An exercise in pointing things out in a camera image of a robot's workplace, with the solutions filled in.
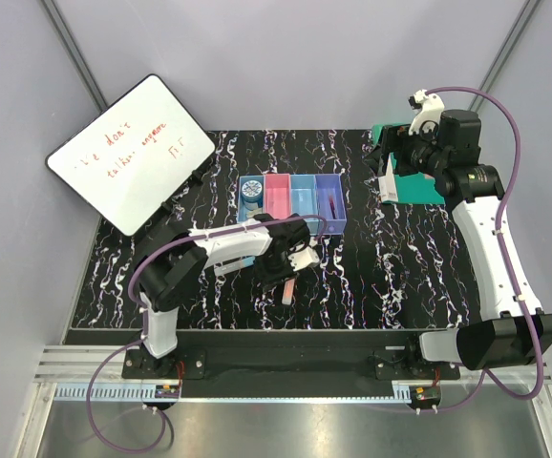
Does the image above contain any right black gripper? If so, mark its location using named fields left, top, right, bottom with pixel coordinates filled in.
left=361, top=120, right=448, bottom=177

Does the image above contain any orange pink highlighter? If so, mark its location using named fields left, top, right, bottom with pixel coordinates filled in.
left=281, top=279, right=295, bottom=305

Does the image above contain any green book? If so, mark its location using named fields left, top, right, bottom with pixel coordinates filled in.
left=372, top=124, right=444, bottom=205

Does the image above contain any small white eraser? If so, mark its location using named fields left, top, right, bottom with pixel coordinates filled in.
left=246, top=207, right=264, bottom=219

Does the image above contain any light blue bin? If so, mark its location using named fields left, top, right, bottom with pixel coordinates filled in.
left=237, top=176, right=265, bottom=223

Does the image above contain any purple bin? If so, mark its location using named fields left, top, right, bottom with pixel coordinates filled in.
left=315, top=174, right=347, bottom=236

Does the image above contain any red pen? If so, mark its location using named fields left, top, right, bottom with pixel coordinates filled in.
left=328, top=193, right=337, bottom=219

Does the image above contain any sky blue bin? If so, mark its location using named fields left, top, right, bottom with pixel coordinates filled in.
left=290, top=175, right=318, bottom=216

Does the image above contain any blue ink bottle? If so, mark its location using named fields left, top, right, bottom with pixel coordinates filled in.
left=240, top=178, right=264, bottom=211

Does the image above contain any pink bin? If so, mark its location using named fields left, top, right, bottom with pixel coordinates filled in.
left=264, top=174, right=291, bottom=219

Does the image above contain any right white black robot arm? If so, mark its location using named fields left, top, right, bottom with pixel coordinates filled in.
left=366, top=110, right=552, bottom=379

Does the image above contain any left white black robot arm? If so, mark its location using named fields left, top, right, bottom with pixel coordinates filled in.
left=127, top=214, right=319, bottom=378

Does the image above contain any grey marker with blue cap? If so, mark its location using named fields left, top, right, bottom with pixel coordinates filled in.
left=214, top=257, right=255, bottom=277

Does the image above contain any black marble pattern mat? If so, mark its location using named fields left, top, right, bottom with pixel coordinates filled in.
left=63, top=128, right=499, bottom=331

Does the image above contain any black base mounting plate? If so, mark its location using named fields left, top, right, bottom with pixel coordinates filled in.
left=122, top=329, right=460, bottom=381

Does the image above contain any white dry-erase board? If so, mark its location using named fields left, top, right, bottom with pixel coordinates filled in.
left=46, top=74, right=216, bottom=237

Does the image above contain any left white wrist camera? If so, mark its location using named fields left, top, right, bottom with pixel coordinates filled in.
left=288, top=238, right=320, bottom=272

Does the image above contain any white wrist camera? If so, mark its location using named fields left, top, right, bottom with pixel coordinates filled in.
left=408, top=90, right=445, bottom=135
left=288, top=238, right=320, bottom=272

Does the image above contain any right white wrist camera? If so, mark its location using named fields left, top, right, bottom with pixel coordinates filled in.
left=408, top=90, right=445, bottom=135

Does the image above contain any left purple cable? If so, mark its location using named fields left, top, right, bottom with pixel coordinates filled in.
left=86, top=214, right=329, bottom=452

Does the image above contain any purple cable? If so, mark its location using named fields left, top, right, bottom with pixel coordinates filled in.
left=423, top=86, right=545, bottom=414
left=86, top=214, right=329, bottom=452

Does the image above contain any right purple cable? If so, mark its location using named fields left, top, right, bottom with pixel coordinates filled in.
left=423, top=86, right=545, bottom=414

